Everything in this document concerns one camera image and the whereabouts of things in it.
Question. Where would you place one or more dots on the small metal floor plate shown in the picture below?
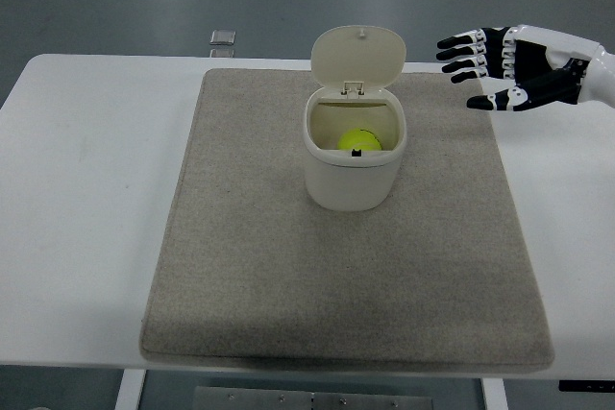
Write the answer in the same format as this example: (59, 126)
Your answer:
(222, 37)
(221, 53)

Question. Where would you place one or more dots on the beige fabric mat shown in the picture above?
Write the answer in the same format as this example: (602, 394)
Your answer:
(288, 275)

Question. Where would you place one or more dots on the cream lidded plastic bin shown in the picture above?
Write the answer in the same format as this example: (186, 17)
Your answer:
(351, 184)

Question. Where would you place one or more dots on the black table control panel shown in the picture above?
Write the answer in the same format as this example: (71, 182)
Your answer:
(586, 385)

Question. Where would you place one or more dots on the yellow-green tennis ball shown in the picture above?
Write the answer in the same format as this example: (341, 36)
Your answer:
(358, 139)

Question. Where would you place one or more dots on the grey metal plate with screws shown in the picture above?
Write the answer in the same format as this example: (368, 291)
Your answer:
(312, 399)

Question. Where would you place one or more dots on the white table leg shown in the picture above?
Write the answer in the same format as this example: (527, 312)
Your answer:
(494, 394)
(129, 391)

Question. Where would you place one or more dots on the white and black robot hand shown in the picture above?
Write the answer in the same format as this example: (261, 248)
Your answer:
(567, 45)

